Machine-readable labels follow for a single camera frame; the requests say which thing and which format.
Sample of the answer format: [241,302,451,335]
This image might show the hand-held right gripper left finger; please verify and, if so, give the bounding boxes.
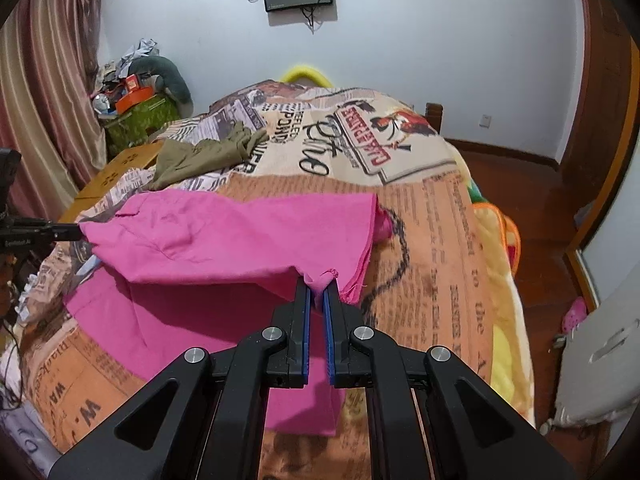
[47,275,312,480]

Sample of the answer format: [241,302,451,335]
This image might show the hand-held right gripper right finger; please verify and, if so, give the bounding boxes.
[323,279,577,480]

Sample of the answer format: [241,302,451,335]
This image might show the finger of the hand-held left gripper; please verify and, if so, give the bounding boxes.
[49,222,84,242]

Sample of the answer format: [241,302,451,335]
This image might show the pink pants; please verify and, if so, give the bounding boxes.
[64,191,393,437]

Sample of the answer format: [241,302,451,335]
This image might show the olive green pants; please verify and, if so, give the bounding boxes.
[148,122,269,192]

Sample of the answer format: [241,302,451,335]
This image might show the green patterned bag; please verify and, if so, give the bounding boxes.
[104,95,181,159]

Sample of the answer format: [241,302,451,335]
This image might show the orange box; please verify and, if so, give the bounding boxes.
[115,74,154,115]

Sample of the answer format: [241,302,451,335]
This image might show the pink striped curtain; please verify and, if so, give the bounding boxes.
[0,0,109,222]

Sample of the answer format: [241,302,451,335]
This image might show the printed newspaper-pattern blanket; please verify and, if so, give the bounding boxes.
[15,79,506,480]

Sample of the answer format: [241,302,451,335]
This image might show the yellow cartoon blanket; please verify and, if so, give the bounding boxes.
[456,152,537,432]

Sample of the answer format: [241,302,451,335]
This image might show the grey plush pillow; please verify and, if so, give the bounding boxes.
[131,55,195,117]

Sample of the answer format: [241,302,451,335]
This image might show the pile of papers and clothes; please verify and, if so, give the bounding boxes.
[92,37,162,111]

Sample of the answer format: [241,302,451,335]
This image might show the pink slipper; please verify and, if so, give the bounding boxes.
[561,296,587,334]

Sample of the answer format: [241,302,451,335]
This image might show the white cushion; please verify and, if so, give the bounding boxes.
[538,275,640,436]

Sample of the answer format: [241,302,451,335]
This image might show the wooden bed post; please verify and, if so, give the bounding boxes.
[425,102,445,134]

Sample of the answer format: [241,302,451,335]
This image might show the black monitor cable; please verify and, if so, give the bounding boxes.
[300,5,327,36]

